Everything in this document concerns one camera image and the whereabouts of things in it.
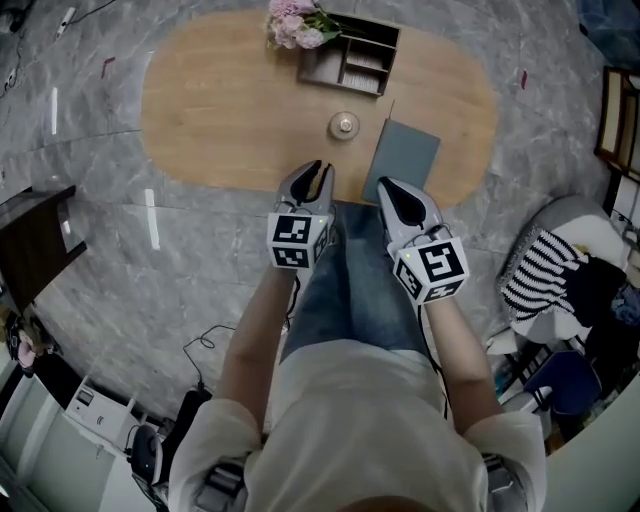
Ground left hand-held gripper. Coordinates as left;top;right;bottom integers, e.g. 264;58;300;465
266;159;336;271

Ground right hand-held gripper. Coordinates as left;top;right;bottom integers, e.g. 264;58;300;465
376;176;471;306

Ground small glass candle jar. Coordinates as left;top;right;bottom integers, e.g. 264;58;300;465
328;110;360;142

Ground person's left forearm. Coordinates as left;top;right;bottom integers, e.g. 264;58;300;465
214;267;301;406

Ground person's right forearm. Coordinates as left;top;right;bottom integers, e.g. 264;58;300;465
424;298;504;434

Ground wooden oval coffee table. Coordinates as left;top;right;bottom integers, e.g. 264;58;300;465
139;9;499;209

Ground grey notebook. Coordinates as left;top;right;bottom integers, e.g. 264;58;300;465
360;118;442;206

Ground person's blue jeans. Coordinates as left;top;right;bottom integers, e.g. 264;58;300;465
282;202;431;359

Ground dark wooden organizer box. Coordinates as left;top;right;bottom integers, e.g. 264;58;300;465
297;12;402;97

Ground black white striped blanket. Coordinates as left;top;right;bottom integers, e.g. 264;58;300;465
499;227;589;324

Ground white grey round chair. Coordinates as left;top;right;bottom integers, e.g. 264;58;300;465
494;194;631;344

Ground pink flower bouquet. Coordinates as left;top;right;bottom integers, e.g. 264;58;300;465
264;0;344;51

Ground white paper sheet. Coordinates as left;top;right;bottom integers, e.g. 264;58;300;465
484;332;516;356

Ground black garment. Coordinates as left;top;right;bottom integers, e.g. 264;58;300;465
569;254;630;334

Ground person's white shirt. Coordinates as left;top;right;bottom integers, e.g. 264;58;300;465
167;339;549;512

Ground navy blue chair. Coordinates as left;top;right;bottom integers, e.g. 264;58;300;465
522;349;604;416

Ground blue translucent storage box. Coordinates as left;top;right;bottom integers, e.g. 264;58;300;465
574;0;640;66

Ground dark wooden side table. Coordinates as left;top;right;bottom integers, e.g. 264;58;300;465
0;184;89;316

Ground white power strip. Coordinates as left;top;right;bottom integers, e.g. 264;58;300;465
55;6;77;39

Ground white box device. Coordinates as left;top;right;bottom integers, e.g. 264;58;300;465
64;379;139;451

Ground black padded round seat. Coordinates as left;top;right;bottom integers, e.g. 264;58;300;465
128;424;164;486

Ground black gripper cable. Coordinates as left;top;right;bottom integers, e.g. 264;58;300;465
417;304;451;421

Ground black cable with adapter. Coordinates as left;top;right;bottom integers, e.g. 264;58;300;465
182;324;236;396

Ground wooden frame shelf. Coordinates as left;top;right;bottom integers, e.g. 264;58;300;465
593;64;640;184

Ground grey strap with black buckle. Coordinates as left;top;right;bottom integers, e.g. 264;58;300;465
197;459;249;512

